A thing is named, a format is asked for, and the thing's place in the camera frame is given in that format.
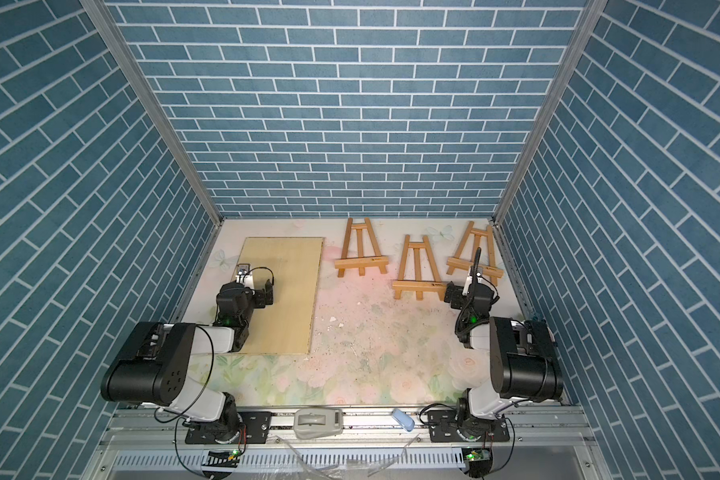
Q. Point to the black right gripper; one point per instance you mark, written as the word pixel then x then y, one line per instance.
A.
pixel 453 289

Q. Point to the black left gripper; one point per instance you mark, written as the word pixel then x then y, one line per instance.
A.
pixel 259 295

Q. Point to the wooden easel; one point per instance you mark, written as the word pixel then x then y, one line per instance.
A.
pixel 360 249
pixel 418 272
pixel 474 242

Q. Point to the plywood board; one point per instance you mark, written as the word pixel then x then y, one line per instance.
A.
pixel 285 326

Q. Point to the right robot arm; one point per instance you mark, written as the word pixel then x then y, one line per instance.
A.
pixel 523 363

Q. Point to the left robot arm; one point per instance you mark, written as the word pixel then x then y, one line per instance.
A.
pixel 152 367

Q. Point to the right green circuit board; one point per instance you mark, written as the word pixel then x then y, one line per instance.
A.
pixel 478 462

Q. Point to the clear plastic sheet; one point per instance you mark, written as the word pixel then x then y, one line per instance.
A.
pixel 351 462

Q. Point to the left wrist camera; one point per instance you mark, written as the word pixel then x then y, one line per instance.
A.
pixel 244 275

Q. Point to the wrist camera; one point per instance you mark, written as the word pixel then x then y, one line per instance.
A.
pixel 244 275
pixel 474 277

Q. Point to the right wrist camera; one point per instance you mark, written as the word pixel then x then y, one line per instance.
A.
pixel 474 277

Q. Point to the grey remote on rail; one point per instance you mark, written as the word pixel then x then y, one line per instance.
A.
pixel 313 423

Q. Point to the blue white object on rail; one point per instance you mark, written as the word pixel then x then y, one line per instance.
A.
pixel 403 419

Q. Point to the aluminium front rail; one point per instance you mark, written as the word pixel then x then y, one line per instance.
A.
pixel 545 441

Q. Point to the right aluminium corner post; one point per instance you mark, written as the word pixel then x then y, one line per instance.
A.
pixel 572 55

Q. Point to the aluminium corner post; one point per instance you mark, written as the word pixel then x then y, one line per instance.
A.
pixel 105 25
pixel 572 55

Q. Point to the left aluminium corner post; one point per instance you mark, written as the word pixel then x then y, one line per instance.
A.
pixel 105 25

